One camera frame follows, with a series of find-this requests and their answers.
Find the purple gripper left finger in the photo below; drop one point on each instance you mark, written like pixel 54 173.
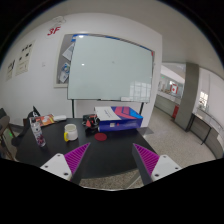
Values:
pixel 67 166

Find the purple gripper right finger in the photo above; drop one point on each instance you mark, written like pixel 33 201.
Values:
pixel 152 167

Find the clear plastic water bottle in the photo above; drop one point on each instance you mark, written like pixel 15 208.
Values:
pixel 37 132

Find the red round coaster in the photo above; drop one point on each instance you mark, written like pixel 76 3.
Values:
pixel 100 136

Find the white small pouch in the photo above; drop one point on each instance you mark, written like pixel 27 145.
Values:
pixel 59 117

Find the orange booklet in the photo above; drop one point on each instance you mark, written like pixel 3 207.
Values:
pixel 45 120

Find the black red tool pile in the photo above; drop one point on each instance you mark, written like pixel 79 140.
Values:
pixel 91 121

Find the blue white cardboard box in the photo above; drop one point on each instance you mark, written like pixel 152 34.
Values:
pixel 117 118

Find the black side table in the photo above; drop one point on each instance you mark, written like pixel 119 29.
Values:
pixel 207 128

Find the red white banner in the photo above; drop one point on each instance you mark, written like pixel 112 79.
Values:
pixel 174 89

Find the large whiteboard on stand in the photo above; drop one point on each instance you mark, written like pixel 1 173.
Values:
pixel 110 69

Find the grey notice board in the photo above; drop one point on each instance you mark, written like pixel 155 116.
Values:
pixel 64 60

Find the white mug yellow handle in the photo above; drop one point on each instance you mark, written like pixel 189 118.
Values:
pixel 70 132

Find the small white wall poster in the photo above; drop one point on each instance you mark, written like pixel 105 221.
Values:
pixel 10 70

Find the red 3F wall sign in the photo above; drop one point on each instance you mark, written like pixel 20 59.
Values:
pixel 52 31

